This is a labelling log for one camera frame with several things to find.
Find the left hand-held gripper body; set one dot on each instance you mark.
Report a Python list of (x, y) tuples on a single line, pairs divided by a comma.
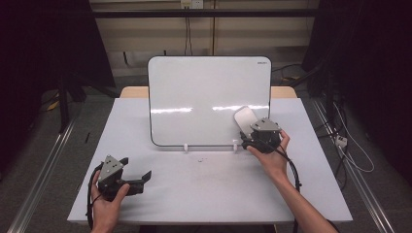
[(110, 173)]

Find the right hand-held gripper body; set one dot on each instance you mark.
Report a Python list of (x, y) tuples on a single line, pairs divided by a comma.
[(266, 136)]

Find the white whiteboard eraser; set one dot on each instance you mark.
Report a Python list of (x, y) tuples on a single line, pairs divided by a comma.
[(245, 118)]

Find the white whiteboard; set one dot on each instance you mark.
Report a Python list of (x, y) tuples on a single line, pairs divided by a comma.
[(194, 106)]

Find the person's right hand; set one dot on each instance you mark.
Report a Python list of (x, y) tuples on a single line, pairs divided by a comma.
[(273, 161)]

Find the person's left hand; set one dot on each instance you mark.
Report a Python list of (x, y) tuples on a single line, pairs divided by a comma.
[(105, 210)]

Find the white board foot clip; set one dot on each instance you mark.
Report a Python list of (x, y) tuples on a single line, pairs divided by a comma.
[(235, 147), (186, 147)]

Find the small black stick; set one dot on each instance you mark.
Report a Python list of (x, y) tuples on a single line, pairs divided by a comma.
[(87, 137)]

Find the white table mat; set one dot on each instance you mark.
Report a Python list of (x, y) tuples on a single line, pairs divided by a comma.
[(194, 194)]

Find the white power adapter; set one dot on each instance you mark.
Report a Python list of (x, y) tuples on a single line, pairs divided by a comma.
[(341, 140)]

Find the black metal stand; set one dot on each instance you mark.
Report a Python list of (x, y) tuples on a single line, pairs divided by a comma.
[(63, 106)]

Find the black horizontal bar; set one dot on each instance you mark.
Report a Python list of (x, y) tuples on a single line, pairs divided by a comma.
[(200, 13)]

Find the black curtain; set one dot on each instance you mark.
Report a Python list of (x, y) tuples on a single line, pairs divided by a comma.
[(39, 48), (372, 64)]

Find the aluminium rail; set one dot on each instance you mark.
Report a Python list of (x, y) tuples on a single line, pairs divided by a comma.
[(42, 174), (359, 181)]

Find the white wall socket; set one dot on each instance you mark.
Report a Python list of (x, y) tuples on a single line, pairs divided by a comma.
[(191, 4)]

